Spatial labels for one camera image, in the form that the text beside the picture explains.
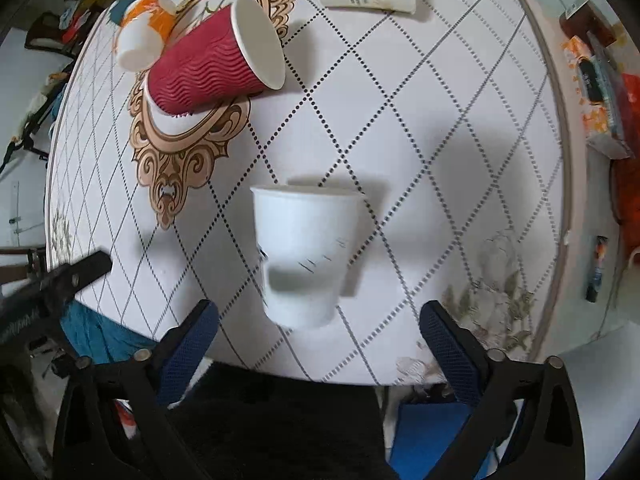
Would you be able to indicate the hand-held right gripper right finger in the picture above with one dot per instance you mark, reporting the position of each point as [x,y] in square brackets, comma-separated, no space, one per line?
[452,350]

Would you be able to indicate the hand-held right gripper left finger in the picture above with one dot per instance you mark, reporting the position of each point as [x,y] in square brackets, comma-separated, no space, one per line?
[186,350]

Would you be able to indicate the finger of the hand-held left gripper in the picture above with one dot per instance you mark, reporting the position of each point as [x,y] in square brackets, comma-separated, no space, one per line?
[75,275]

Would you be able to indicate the plain white paper cup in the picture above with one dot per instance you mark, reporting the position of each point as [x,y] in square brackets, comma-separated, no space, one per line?
[300,255]

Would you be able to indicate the red ribbed paper cup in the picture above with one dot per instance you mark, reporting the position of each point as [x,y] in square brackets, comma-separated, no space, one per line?
[210,67]

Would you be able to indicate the orange and white paper cup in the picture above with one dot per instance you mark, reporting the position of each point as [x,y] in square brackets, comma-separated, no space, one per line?
[142,30]

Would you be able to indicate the blue cloth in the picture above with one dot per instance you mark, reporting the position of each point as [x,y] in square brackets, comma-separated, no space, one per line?
[102,332]

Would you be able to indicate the black clothing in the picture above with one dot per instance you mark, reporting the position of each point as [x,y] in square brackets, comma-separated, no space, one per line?
[280,425]

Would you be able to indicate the dark snack stick packet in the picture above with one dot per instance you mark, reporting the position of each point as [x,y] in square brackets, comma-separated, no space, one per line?
[597,270]

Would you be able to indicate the black chair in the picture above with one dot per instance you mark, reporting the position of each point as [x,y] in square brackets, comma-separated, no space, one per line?
[52,35]

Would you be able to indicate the orange patterned tissue box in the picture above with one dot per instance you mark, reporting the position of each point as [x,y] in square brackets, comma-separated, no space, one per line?
[600,100]

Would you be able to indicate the black remote control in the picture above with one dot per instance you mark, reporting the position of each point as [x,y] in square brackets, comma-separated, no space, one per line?
[591,80]

